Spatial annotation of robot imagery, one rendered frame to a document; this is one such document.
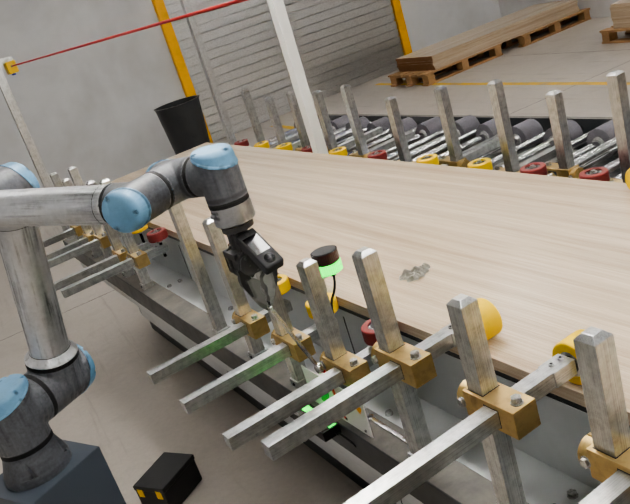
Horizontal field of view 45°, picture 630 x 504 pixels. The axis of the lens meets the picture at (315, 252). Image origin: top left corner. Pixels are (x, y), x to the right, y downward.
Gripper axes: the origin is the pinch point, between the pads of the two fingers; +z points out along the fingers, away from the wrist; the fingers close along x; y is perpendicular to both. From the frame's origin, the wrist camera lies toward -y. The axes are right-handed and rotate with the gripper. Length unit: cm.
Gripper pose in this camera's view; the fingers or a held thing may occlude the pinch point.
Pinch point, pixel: (269, 305)
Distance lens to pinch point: 167.4
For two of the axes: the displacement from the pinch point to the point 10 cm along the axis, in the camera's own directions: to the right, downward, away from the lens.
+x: -8.1, 4.2, -4.1
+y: -5.1, -1.6, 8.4
